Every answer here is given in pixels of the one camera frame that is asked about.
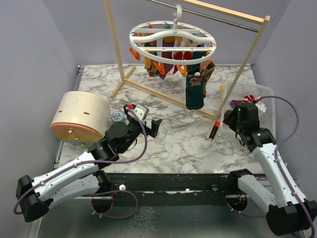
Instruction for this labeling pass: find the red white striped sock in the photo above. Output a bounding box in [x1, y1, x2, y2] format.
[243, 95, 256, 103]

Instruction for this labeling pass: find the purple yellow striped sock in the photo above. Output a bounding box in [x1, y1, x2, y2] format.
[158, 36, 177, 80]

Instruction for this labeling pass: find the black orange highlighter marker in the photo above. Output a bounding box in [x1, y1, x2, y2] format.
[209, 120, 220, 139]

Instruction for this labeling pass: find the yellow orange clothespin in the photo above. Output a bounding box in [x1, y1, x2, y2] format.
[154, 61, 165, 75]

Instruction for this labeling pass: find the wooden hanger rack frame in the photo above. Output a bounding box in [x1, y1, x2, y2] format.
[103, 0, 271, 141]

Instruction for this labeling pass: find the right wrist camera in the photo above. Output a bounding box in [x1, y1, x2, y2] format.
[254, 97, 266, 114]

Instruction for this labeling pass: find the blue patterned round tin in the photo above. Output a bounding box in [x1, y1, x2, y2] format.
[110, 111, 125, 123]

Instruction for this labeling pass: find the white round clip hanger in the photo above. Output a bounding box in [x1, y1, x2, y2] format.
[129, 4, 216, 65]

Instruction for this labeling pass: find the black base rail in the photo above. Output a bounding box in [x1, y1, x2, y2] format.
[107, 173, 243, 206]

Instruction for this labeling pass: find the beige argyle sock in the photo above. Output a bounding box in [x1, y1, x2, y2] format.
[203, 61, 216, 98]
[144, 41, 160, 77]

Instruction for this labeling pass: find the yellow highlighter marker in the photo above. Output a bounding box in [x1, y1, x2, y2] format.
[220, 84, 225, 102]

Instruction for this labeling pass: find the pink clothespin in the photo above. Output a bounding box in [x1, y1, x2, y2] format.
[200, 59, 210, 73]

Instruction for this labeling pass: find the red beige reindeer sock front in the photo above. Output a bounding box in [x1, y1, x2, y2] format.
[172, 37, 193, 74]

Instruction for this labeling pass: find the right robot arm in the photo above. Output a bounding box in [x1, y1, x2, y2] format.
[223, 103, 317, 237]

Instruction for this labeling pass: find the white plastic basket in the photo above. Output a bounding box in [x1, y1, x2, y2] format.
[220, 81, 276, 137]

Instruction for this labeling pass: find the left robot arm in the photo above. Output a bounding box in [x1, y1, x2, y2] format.
[13, 104, 162, 222]

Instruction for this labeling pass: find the dark teal sock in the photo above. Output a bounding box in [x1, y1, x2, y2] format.
[185, 65, 204, 110]
[192, 52, 206, 68]

